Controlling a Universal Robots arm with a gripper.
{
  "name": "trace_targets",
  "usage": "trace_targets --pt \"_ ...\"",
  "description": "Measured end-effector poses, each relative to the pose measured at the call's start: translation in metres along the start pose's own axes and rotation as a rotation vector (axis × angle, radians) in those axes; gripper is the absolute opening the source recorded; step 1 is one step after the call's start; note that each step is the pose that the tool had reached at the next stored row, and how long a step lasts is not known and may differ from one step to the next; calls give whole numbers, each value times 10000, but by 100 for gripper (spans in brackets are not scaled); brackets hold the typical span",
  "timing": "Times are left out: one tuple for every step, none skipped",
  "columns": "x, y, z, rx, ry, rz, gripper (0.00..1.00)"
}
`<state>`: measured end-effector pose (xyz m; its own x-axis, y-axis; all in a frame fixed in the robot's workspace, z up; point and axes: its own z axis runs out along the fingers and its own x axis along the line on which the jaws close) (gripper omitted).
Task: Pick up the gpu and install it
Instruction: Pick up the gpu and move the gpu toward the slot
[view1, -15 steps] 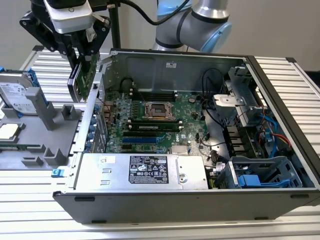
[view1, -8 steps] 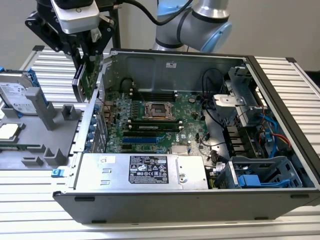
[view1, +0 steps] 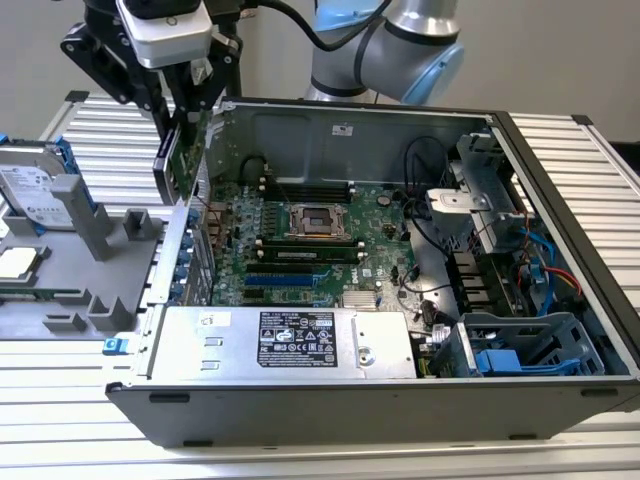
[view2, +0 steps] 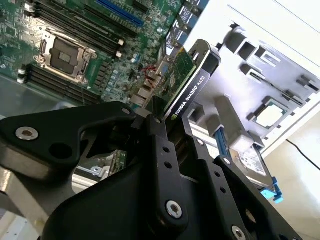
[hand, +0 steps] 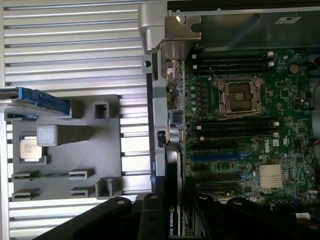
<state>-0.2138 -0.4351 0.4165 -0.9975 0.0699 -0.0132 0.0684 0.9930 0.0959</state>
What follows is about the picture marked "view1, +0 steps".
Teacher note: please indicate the silver chipset heatsink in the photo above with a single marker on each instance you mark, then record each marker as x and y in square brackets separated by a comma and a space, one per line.
[359, 300]

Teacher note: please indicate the green graphics card black cooler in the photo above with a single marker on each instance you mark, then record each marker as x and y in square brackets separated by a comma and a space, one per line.
[190, 160]

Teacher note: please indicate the hard disk in blue carrier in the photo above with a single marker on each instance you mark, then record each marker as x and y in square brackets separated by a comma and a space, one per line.
[30, 195]

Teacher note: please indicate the grey open PC case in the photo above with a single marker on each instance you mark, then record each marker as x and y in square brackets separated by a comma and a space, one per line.
[350, 415]

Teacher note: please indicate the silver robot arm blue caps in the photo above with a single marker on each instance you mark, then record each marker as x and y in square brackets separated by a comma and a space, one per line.
[345, 70]

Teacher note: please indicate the silver power supply unit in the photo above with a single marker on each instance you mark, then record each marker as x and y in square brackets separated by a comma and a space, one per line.
[235, 350]

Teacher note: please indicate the grey plastic disk bay cage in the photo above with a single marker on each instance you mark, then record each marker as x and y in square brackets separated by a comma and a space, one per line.
[520, 322]

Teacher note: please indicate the silver CPU chip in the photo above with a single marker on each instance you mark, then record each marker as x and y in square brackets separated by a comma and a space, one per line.
[15, 262]

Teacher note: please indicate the blue plastic case latch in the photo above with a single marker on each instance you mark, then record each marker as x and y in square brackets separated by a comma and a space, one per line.
[115, 346]

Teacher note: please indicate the green RAM stick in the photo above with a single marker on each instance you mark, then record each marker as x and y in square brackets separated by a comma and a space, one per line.
[45, 290]

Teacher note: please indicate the black table corner cap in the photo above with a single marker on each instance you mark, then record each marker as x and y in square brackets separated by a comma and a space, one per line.
[581, 120]
[75, 96]

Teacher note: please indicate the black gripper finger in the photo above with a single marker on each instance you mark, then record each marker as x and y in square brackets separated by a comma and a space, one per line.
[222, 60]
[100, 65]

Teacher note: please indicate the CPU socket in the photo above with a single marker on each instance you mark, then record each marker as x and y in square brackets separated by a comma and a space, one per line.
[320, 218]

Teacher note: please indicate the black RAM slot bank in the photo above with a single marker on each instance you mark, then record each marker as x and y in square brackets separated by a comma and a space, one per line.
[315, 191]
[310, 242]

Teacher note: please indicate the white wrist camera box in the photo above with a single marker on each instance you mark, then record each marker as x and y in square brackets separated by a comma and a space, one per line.
[170, 40]

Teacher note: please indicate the black RAM stick white label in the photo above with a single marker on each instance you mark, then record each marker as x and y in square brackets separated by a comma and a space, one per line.
[300, 256]

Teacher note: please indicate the green motherboard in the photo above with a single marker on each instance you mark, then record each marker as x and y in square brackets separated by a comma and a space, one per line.
[370, 235]

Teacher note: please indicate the blue plastic disk tray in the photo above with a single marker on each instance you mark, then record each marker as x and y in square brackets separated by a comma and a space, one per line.
[497, 361]

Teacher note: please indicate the long black expansion slot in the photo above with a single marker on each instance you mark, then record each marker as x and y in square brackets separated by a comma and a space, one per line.
[280, 268]

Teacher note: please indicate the silver coin cell battery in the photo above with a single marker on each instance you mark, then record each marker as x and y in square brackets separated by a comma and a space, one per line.
[384, 199]

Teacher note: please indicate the grey plastic parts rack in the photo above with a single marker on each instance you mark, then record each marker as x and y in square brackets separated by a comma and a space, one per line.
[65, 272]

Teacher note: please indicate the silver metal drive bracket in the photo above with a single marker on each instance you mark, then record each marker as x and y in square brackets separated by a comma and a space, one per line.
[452, 202]

